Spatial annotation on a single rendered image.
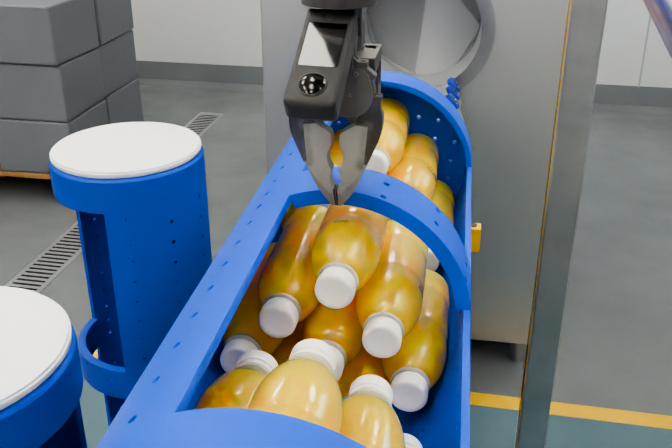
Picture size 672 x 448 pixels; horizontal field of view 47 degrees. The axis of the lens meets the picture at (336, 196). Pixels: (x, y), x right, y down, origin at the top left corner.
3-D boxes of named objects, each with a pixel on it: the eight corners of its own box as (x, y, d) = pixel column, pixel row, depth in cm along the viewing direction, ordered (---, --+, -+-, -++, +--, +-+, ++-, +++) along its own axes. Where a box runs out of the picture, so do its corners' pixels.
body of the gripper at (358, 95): (383, 100, 81) (386, -19, 76) (373, 127, 73) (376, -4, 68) (310, 97, 82) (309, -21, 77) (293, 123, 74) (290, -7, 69)
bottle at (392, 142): (369, 94, 121) (353, 133, 104) (414, 102, 121) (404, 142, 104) (362, 136, 124) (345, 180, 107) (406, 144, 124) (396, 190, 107)
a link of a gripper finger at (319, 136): (344, 186, 83) (344, 103, 80) (335, 209, 78) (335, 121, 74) (315, 184, 84) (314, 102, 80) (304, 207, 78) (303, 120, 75)
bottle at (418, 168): (412, 182, 126) (402, 234, 109) (385, 149, 124) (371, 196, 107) (448, 158, 123) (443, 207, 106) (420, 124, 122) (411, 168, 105)
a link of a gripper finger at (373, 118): (382, 161, 77) (385, 74, 73) (381, 167, 75) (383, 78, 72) (335, 158, 77) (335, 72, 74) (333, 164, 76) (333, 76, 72)
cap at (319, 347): (341, 370, 63) (345, 357, 64) (301, 345, 62) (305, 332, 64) (316, 400, 64) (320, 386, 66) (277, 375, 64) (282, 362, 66)
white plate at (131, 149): (129, 113, 164) (130, 118, 165) (17, 152, 143) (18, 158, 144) (230, 137, 151) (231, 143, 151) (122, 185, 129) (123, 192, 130)
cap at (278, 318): (275, 287, 79) (270, 297, 77) (307, 308, 79) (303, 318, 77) (256, 313, 80) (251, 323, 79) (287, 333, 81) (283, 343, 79)
